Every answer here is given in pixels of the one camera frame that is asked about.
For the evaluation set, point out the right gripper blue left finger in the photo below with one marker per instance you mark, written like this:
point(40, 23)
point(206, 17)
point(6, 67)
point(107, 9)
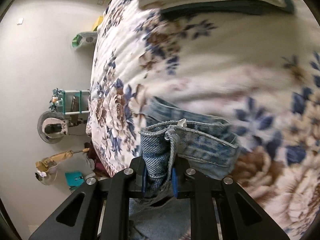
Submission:
point(144, 181)

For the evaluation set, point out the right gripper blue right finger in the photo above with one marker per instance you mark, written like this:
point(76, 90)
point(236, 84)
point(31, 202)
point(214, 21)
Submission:
point(174, 181)

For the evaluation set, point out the light blue ripped denim shorts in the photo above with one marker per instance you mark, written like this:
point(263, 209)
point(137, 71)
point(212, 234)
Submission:
point(206, 142)

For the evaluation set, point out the teal box on floor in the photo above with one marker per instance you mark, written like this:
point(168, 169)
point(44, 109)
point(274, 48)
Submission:
point(74, 179)

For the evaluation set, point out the tan umbrella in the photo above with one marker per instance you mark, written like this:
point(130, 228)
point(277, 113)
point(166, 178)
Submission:
point(50, 162)

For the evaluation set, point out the grey standing fan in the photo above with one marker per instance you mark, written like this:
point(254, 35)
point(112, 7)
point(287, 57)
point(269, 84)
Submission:
point(53, 126)

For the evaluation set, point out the teal white shelf rack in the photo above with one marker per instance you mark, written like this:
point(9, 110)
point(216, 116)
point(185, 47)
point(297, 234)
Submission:
point(69, 102)

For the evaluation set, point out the floral quilted bedspread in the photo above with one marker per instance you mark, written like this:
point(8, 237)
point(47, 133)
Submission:
point(259, 72)

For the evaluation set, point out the clear plastic bag with green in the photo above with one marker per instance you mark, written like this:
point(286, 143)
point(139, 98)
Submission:
point(84, 39)

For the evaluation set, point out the yellow box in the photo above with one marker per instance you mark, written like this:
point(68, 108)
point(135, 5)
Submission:
point(98, 21)

